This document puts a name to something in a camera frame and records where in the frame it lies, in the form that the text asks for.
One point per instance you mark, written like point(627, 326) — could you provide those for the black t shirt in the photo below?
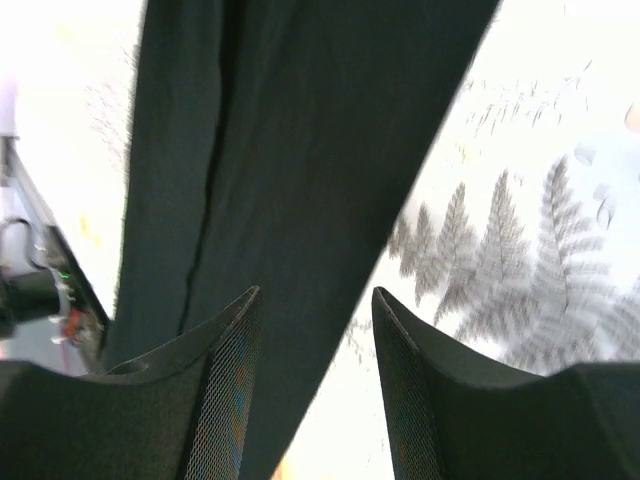
point(274, 144)

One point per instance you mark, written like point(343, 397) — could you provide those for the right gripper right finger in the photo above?
point(453, 413)

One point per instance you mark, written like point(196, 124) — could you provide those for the floral table mat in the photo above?
point(519, 237)

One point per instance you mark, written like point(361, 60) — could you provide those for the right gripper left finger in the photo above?
point(179, 411)

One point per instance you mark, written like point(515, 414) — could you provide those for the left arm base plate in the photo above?
point(41, 279)

